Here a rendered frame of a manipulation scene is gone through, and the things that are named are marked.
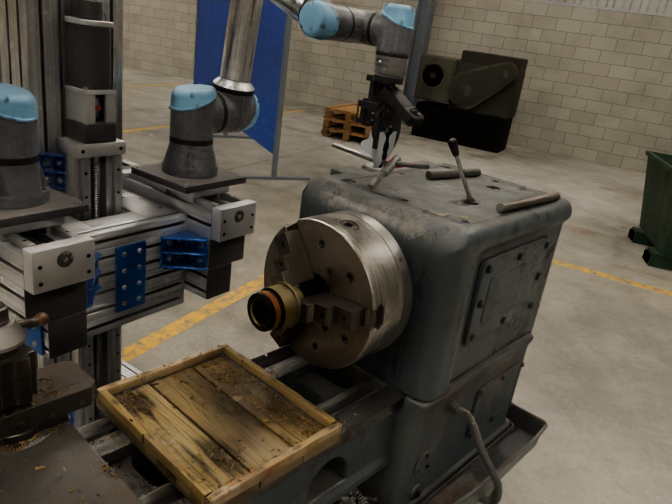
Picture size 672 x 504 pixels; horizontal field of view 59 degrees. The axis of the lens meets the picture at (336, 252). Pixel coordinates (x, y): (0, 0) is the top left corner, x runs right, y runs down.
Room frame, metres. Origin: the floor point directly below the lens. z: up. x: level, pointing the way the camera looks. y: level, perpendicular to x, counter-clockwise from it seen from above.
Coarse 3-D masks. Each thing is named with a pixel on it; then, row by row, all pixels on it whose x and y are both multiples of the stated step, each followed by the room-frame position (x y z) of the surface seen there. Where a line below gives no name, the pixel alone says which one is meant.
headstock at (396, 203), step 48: (336, 192) 1.31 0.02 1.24; (384, 192) 1.31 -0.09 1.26; (432, 192) 1.37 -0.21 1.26; (480, 192) 1.45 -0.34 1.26; (528, 192) 1.52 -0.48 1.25; (432, 240) 1.11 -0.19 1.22; (480, 240) 1.13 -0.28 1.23; (528, 240) 1.36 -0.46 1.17; (432, 288) 1.09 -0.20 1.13; (480, 288) 1.19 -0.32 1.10; (528, 288) 1.39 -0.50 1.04; (432, 336) 1.08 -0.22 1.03; (480, 336) 1.24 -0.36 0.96; (432, 384) 1.08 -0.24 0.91
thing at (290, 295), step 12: (264, 288) 1.01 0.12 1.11; (276, 288) 1.00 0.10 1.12; (288, 288) 1.01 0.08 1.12; (252, 300) 0.99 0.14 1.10; (264, 300) 0.97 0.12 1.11; (276, 300) 0.98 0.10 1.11; (288, 300) 0.99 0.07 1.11; (252, 312) 0.99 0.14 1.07; (264, 312) 1.02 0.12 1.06; (276, 312) 0.96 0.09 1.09; (288, 312) 0.98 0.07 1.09; (300, 312) 0.99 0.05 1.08; (264, 324) 0.99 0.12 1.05; (276, 324) 0.96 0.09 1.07; (288, 324) 0.99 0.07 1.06
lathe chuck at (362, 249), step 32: (288, 224) 1.16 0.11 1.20; (320, 224) 1.09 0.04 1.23; (320, 256) 1.08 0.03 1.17; (352, 256) 1.03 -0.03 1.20; (384, 256) 1.07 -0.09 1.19; (320, 288) 1.16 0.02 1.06; (352, 288) 1.02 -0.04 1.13; (384, 288) 1.02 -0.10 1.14; (384, 320) 1.01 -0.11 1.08; (320, 352) 1.06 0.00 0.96; (352, 352) 1.01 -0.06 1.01
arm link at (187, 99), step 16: (176, 96) 1.54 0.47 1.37; (192, 96) 1.54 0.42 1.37; (208, 96) 1.56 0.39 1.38; (176, 112) 1.54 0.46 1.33; (192, 112) 1.54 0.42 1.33; (208, 112) 1.56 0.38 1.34; (224, 112) 1.61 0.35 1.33; (176, 128) 1.54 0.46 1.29; (192, 128) 1.54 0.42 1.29; (208, 128) 1.57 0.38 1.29
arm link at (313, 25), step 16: (272, 0) 1.43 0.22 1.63; (288, 0) 1.38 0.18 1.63; (304, 0) 1.36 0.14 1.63; (320, 0) 1.36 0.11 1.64; (304, 16) 1.33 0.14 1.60; (320, 16) 1.31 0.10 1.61; (336, 16) 1.34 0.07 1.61; (352, 16) 1.39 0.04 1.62; (304, 32) 1.33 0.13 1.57; (320, 32) 1.31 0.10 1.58; (336, 32) 1.35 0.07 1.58; (352, 32) 1.39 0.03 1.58
